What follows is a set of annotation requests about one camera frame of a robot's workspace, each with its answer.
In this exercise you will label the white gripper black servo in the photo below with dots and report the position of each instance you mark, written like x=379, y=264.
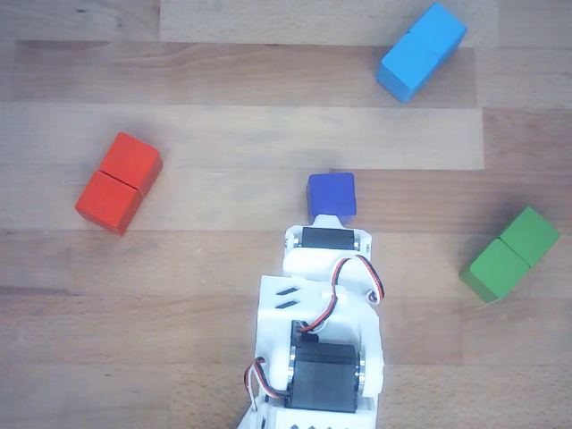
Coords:
x=315, y=262

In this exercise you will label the green long block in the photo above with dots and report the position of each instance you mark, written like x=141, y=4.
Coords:
x=509, y=259

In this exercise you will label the red long block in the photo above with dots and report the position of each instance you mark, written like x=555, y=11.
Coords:
x=116, y=187

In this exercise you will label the small purple-blue cube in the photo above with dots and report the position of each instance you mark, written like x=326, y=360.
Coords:
x=330, y=194

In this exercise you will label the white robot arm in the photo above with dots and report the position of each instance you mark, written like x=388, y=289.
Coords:
x=322, y=375

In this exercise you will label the light blue long block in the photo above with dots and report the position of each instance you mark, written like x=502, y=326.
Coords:
x=420, y=53

